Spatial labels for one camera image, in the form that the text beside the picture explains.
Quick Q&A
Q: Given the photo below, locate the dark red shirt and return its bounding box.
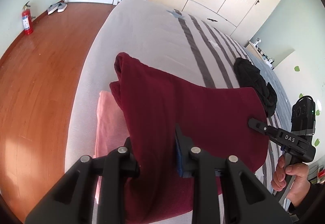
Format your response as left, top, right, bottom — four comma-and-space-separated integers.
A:
110, 53, 269, 223

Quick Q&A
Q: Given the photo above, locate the right forearm black sleeve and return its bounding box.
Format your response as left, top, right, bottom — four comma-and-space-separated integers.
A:
288, 184, 324, 223

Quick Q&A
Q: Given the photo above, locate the person's right hand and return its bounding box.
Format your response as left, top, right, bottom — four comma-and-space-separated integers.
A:
271, 155, 311, 207

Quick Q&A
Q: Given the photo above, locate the pink folded garment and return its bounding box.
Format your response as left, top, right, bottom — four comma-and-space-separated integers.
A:
92, 90, 133, 204

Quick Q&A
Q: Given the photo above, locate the black garment on bed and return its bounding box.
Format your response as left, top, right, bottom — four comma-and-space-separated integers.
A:
233, 57, 278, 117

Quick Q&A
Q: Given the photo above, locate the bedside table with items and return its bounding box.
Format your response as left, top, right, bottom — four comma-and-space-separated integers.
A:
245, 38, 274, 70

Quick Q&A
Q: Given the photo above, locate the grey white striped bedsheet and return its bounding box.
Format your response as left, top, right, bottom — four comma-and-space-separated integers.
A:
63, 0, 293, 224

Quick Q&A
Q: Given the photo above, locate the red fire extinguisher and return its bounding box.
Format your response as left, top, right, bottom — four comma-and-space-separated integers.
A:
22, 2, 34, 35

